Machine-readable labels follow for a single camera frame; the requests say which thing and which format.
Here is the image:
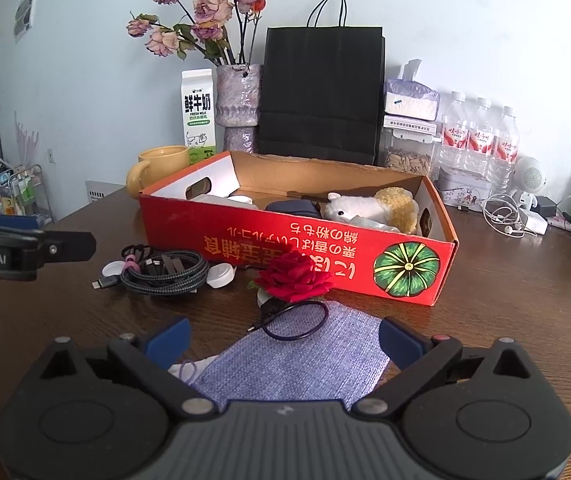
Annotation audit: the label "translucent plastic box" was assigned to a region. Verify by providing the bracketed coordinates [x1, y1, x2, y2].
[190, 192, 261, 211]

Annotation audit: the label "thin black cable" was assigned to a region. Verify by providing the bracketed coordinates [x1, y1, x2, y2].
[246, 299, 329, 343]

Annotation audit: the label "white wall vent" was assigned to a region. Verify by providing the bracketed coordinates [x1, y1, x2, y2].
[86, 180, 125, 205]

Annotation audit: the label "purple cloth pouch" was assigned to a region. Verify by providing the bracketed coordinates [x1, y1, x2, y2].
[178, 301, 401, 403]

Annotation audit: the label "metal storage cart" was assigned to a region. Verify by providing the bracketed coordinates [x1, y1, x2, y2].
[0, 160, 56, 226]

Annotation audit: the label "red cardboard box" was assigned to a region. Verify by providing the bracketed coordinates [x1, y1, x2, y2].
[138, 150, 459, 307]

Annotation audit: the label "braided cable bundle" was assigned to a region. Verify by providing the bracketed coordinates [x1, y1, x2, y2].
[93, 242, 210, 297]

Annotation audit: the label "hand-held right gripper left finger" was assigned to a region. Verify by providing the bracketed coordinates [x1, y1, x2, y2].
[30, 316, 217, 419]

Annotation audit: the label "black zip case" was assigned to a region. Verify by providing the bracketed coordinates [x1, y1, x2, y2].
[266, 199, 323, 219]

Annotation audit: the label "white floral tin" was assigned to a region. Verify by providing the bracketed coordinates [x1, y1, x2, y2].
[437, 166, 495, 212]

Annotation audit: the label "purple textured vase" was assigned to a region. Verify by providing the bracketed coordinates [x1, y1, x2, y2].
[214, 62, 264, 155]

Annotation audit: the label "plush sheep toy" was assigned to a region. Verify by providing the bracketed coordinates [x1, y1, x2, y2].
[323, 187, 419, 235]

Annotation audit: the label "wall paper sheet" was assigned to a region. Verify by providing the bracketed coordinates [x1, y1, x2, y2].
[13, 0, 40, 42]

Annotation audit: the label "water bottle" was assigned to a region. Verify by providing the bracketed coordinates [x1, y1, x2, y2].
[490, 105, 521, 191]
[439, 91, 469, 171]
[467, 97, 496, 173]

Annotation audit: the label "dried rose bouquet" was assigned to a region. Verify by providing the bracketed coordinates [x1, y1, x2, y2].
[126, 0, 268, 67]

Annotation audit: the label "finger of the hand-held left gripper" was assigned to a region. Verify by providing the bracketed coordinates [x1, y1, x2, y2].
[0, 213, 39, 234]
[0, 229, 98, 264]

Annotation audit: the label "white earphones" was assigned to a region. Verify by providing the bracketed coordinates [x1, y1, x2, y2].
[483, 192, 526, 235]

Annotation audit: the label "white milk carton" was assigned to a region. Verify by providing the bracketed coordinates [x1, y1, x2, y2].
[182, 68, 217, 165]

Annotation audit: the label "flat white box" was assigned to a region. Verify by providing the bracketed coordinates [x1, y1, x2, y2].
[383, 115, 439, 136]

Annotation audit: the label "white charger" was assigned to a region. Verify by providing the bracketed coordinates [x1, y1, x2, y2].
[518, 210, 549, 236]

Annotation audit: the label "purple tissue pack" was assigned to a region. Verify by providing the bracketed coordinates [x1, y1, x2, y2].
[384, 59, 440, 122]

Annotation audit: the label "red artificial rose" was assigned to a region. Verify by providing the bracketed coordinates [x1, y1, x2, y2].
[248, 251, 335, 306]

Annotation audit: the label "black paper bag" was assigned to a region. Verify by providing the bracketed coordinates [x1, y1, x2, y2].
[258, 0, 385, 167]

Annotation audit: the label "clear jar of seeds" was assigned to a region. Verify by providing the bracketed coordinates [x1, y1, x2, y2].
[380, 127, 439, 178]

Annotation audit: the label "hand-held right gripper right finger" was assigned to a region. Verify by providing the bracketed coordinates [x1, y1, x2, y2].
[352, 316, 542, 419]

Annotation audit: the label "white tissue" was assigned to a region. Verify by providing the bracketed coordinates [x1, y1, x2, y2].
[168, 355, 221, 376]

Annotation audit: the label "yellow mug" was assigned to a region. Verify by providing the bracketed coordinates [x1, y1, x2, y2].
[126, 145, 190, 194]

